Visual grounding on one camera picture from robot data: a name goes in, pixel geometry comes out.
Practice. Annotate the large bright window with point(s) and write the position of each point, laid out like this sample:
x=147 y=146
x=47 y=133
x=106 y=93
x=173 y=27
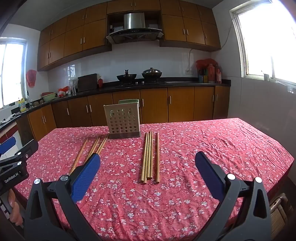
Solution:
x=266 y=41

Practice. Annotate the black kitchen countertop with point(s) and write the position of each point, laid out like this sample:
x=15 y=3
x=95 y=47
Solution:
x=185 y=83

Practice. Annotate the small kitchen window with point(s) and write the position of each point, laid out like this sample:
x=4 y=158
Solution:
x=11 y=74

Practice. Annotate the red crumpled plastic bag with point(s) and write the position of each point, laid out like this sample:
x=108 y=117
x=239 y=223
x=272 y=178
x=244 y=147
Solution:
x=205 y=63

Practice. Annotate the black wok with lid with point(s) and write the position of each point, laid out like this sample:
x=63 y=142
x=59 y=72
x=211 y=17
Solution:
x=151 y=74

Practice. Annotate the yellow dish soap bottle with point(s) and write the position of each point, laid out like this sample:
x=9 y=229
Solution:
x=22 y=106

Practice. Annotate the dark cutting board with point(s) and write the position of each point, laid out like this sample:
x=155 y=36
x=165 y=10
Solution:
x=87 y=82

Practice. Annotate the wooden chopstick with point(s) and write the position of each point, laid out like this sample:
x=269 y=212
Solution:
x=157 y=160
x=149 y=160
x=143 y=162
x=146 y=162
x=78 y=155
x=98 y=146
x=103 y=143
x=94 y=146

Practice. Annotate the red hanging plastic bag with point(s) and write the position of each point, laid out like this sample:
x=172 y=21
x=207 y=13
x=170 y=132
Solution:
x=31 y=77

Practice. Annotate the white cup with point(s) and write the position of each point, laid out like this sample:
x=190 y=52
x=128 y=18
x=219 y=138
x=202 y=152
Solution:
x=266 y=77

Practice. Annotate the person's left hand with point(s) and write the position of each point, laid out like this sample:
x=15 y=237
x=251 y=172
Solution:
x=15 y=208

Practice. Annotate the red sauce bottle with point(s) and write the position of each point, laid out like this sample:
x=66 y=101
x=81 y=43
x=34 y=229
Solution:
x=218 y=76

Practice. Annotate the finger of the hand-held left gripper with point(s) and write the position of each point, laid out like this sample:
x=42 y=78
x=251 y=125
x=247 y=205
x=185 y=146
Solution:
x=7 y=144
x=25 y=148

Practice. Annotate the gas stove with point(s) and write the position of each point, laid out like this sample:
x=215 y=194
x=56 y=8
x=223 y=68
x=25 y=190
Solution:
x=138 y=83

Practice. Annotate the red and white bag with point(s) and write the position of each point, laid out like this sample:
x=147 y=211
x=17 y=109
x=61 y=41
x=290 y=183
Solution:
x=62 y=92

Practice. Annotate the colourful seasoning containers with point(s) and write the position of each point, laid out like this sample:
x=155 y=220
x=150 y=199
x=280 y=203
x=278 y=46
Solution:
x=202 y=76

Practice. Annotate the wicker chair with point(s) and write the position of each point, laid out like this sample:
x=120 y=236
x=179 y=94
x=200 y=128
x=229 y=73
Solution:
x=281 y=217

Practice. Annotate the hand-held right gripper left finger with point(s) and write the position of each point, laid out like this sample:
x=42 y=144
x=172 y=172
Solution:
x=85 y=178

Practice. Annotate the green basin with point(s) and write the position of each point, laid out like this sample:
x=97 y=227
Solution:
x=49 y=96

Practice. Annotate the orange oil bottle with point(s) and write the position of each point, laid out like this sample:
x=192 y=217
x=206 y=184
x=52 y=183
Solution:
x=211 y=74

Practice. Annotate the wooden base cabinets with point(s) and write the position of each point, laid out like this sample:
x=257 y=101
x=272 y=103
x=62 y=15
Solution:
x=180 y=104

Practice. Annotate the perforated metal chopstick holder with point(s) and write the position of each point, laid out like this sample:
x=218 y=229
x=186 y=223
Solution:
x=122 y=133

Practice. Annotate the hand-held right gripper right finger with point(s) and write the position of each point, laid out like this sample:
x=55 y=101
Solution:
x=209 y=173

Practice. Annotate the white rag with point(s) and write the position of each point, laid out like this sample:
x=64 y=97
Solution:
x=10 y=117

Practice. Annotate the white wall socket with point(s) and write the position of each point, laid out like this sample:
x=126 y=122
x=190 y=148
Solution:
x=189 y=71

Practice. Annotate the red floral tablecloth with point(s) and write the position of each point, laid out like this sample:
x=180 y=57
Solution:
x=175 y=208

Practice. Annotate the wooden wall cabinets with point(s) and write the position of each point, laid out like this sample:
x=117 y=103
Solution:
x=76 y=39

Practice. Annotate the steel range hood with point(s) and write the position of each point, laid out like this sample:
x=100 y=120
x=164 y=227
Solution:
x=134 y=32

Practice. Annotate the metal faucet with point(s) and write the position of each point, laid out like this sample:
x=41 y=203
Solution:
x=28 y=98

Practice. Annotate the small red bottle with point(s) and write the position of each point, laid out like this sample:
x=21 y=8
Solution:
x=100 y=82

